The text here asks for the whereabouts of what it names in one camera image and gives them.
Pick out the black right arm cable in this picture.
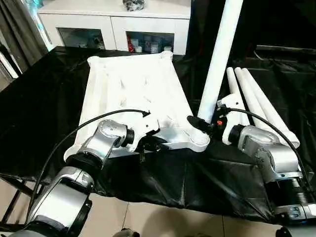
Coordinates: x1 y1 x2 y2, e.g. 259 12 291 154
217 103 316 205

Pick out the white glass-door cabinet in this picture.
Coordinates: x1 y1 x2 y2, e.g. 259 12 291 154
38 0 192 55

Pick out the dark grey bundle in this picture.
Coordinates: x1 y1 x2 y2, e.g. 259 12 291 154
122 0 146 12

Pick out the white plastic table leg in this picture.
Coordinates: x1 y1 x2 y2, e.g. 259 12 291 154
197 0 241 124
225 67 249 126
240 68 301 149
234 66 272 129

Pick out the grey curtain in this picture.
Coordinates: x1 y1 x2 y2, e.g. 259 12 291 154
0 0 54 82

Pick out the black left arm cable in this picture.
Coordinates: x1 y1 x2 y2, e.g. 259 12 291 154
28 109 151 213

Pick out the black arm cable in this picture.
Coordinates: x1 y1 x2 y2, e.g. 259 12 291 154
28 109 151 213
217 103 316 205

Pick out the black plastic mat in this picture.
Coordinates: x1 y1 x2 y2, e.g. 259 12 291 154
0 45 316 220

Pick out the black metal table frame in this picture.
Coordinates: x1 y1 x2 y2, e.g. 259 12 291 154
0 172 38 229

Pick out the blue patterned white roll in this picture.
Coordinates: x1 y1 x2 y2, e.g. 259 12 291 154
34 0 54 51

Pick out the black box with gold label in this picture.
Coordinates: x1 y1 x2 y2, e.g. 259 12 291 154
189 0 224 59

